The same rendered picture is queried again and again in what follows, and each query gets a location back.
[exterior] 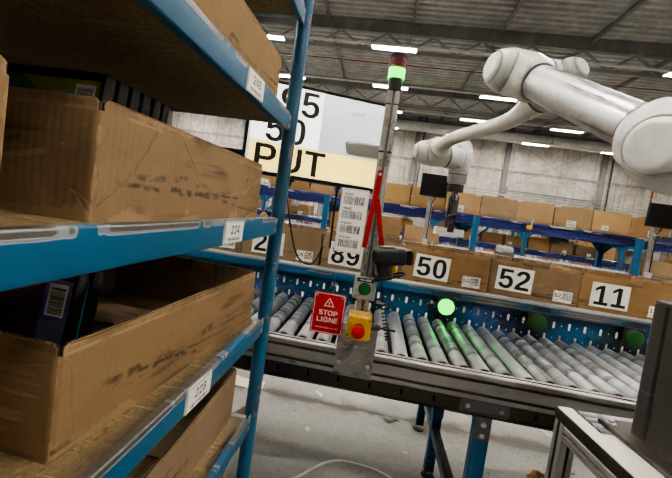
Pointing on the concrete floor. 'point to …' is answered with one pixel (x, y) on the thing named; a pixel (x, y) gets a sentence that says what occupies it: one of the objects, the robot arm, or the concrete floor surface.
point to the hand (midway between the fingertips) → (449, 226)
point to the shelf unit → (30, 253)
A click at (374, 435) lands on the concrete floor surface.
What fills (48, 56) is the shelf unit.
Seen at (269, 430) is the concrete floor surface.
